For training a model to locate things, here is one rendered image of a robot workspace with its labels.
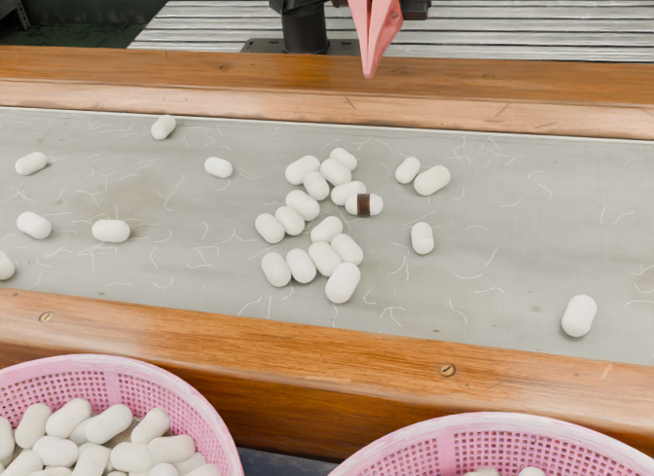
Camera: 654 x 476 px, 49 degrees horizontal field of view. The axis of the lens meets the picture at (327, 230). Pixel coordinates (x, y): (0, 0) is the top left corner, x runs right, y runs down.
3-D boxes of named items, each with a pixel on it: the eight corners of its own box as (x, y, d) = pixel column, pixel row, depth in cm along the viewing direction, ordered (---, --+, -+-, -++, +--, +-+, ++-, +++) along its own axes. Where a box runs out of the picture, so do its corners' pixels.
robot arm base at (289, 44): (368, 14, 95) (376, -8, 101) (226, 13, 100) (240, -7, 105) (370, 67, 101) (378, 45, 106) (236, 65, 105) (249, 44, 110)
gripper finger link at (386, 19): (386, 62, 65) (397, -32, 67) (311, 61, 67) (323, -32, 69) (396, 90, 72) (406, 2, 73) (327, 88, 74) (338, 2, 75)
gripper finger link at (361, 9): (413, 63, 65) (423, -33, 66) (337, 61, 67) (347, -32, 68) (420, 91, 71) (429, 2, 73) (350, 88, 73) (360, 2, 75)
